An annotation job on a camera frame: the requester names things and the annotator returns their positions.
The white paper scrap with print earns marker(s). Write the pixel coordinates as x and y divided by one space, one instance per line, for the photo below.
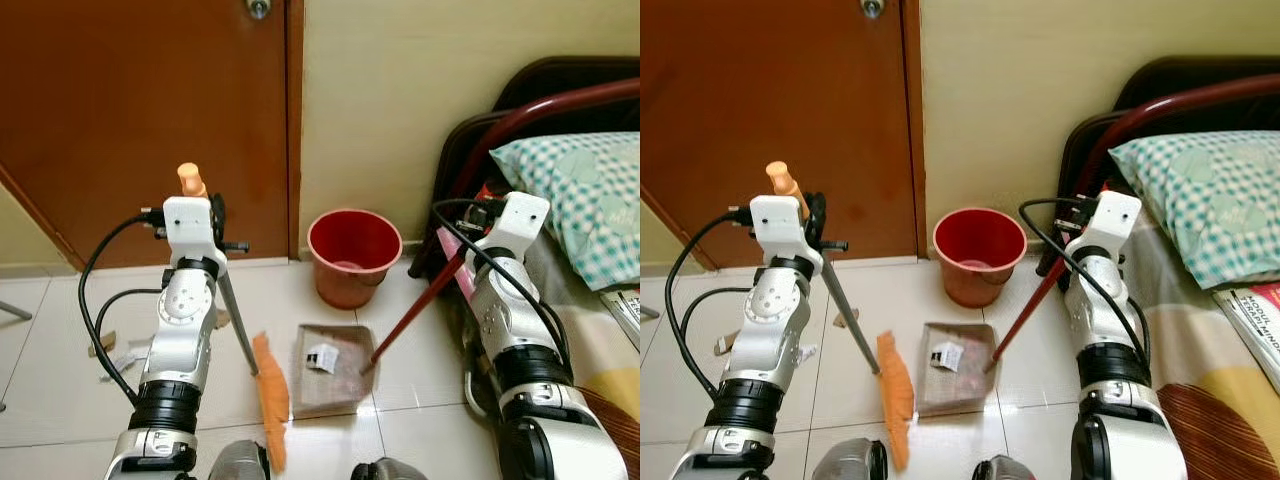
946 357
322 358

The silver door knob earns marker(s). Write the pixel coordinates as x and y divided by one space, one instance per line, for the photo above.
873 8
259 8

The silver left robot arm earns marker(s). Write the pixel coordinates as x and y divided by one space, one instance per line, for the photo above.
770 335
180 335

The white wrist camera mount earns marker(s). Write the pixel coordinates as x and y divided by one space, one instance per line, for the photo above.
520 222
778 225
188 225
1115 222

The grey robot knee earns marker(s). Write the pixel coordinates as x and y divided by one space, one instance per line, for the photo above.
1002 468
238 462
848 460
388 470

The teal checkered pillow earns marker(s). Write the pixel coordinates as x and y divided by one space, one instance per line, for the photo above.
585 190
1210 195

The patterned beige bed sheet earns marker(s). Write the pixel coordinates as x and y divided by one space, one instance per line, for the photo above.
600 350
1210 380

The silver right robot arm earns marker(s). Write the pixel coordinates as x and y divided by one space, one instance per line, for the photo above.
1110 330
520 330

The dark red bed frame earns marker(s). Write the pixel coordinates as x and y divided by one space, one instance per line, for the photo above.
545 105
1170 105

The red plastic bucket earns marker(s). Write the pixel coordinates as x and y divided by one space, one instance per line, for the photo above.
350 270
975 275

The orange broom with grey pole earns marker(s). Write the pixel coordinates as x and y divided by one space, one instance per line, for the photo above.
897 400
272 400

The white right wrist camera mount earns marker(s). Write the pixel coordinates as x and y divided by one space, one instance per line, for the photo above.
520 222
1115 222

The brown and white floor litter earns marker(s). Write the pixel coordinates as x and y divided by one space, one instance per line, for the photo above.
120 358
727 345

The pink plastic item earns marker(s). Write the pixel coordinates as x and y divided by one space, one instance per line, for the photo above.
460 270

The grey left robot knee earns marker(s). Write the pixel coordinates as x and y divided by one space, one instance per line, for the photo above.
848 460
238 462

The red and white book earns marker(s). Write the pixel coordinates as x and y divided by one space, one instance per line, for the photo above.
627 312
1255 325

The grey metal furniture leg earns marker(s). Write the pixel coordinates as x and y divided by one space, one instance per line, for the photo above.
650 313
14 311

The brown wooden door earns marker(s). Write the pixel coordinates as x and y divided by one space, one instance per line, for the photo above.
770 90
120 100

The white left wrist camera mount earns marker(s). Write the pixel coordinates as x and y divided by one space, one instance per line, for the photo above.
188 225
778 225

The grey right robot knee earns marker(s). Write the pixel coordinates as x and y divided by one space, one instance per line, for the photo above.
1002 468
388 470

